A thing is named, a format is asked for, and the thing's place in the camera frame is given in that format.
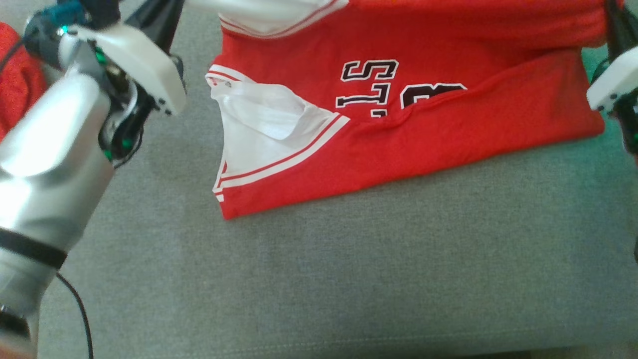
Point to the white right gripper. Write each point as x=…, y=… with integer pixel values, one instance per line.
x=615, y=80

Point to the red jersey with black lettering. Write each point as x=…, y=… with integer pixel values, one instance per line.
x=448, y=129

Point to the dark left wrist camera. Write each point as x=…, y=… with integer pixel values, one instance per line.
x=42, y=40

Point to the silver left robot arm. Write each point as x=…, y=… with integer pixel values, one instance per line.
x=50, y=174

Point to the crumpled plain red garment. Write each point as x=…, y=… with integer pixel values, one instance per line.
x=20, y=85

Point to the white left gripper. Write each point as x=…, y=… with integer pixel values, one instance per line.
x=144, y=65

